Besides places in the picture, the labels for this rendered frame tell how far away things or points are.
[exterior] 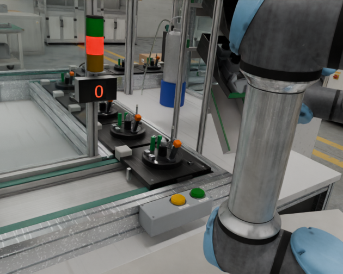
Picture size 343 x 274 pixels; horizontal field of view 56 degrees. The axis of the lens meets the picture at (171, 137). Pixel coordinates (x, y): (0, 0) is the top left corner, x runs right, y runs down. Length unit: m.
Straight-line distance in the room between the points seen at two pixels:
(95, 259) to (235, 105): 0.75
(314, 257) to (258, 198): 0.13
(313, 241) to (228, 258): 0.15
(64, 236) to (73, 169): 0.30
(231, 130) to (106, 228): 0.59
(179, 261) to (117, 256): 0.16
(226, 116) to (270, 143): 0.73
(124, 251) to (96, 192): 0.22
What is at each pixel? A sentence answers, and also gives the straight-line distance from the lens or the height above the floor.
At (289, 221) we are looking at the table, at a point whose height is 0.86.
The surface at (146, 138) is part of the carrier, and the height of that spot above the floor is 0.97.
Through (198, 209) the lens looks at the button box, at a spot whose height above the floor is 0.94.
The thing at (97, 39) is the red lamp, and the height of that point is 1.35.
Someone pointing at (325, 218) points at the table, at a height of 0.86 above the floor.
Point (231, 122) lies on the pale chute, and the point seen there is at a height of 1.07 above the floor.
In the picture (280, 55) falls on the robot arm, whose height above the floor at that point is 1.42.
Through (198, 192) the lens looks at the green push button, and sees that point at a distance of 0.95.
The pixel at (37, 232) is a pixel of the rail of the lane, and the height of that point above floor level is 0.96.
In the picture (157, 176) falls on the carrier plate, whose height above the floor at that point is 0.97.
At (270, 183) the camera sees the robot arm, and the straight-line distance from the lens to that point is 0.55.
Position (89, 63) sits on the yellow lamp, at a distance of 1.00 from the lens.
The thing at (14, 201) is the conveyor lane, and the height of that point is 0.92.
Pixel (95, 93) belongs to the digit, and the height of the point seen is 1.20.
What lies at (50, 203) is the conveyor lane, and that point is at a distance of 1.00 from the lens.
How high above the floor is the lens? 1.48
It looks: 23 degrees down
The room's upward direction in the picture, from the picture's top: 5 degrees clockwise
